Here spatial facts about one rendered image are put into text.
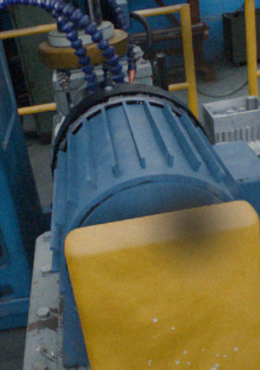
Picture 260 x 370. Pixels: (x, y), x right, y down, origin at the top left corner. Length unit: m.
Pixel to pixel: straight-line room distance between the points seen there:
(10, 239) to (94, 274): 0.72
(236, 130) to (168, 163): 0.74
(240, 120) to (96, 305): 0.83
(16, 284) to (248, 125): 0.58
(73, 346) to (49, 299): 0.10
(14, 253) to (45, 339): 0.52
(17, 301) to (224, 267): 0.81
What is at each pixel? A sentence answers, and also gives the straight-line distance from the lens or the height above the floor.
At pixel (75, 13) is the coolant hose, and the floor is 1.41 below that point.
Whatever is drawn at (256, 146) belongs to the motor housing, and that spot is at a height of 1.07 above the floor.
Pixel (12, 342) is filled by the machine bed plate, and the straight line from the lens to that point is 1.17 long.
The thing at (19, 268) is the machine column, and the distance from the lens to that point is 1.10.
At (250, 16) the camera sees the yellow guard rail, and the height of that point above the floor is 0.92.
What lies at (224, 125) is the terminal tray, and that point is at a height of 1.12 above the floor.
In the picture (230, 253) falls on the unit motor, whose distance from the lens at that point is 0.36.
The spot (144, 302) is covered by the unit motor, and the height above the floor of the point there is 1.30.
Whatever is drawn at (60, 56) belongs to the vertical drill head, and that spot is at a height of 1.32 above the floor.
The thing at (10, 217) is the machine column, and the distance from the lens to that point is 1.05.
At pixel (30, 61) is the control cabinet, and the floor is 0.69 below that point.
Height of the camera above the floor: 1.53
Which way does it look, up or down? 26 degrees down
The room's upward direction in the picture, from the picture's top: 9 degrees counter-clockwise
